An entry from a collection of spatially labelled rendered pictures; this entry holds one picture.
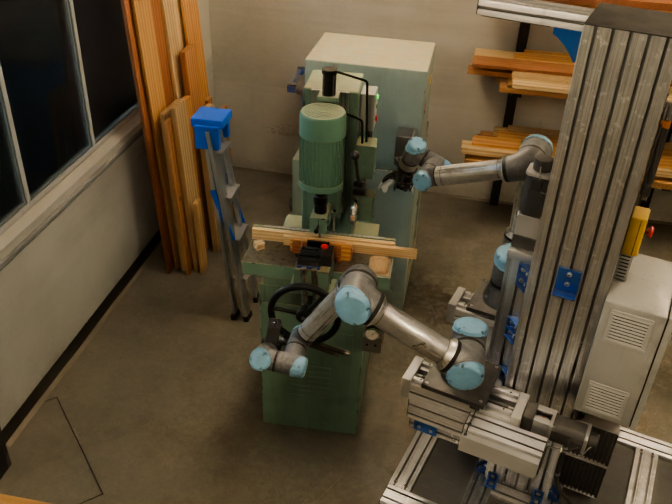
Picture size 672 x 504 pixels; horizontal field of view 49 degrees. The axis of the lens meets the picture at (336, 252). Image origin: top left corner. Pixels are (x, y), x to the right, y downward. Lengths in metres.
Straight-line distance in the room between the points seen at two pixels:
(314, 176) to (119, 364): 1.64
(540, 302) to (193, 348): 2.05
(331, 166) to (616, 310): 1.13
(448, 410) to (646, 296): 0.77
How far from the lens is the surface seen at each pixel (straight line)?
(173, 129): 4.08
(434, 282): 4.47
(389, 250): 3.01
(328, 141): 2.73
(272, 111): 5.38
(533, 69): 4.56
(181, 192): 4.26
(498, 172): 2.71
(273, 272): 2.97
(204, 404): 3.65
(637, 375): 2.56
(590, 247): 2.38
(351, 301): 2.24
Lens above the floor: 2.57
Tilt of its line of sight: 33 degrees down
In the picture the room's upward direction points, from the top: 2 degrees clockwise
